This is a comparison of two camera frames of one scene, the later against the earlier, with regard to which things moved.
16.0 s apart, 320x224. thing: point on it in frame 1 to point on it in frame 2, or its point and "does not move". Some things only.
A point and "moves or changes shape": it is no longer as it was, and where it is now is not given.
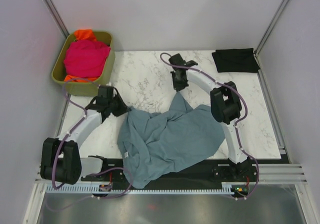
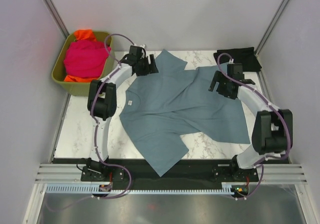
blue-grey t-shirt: (153, 145) moves or changes shape
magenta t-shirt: (86, 58) does not move
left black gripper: (123, 108) to (150, 69)
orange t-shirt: (83, 34) does not move
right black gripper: (178, 86) to (218, 77)
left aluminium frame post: (52, 8) does not move
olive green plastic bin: (83, 88) does not move
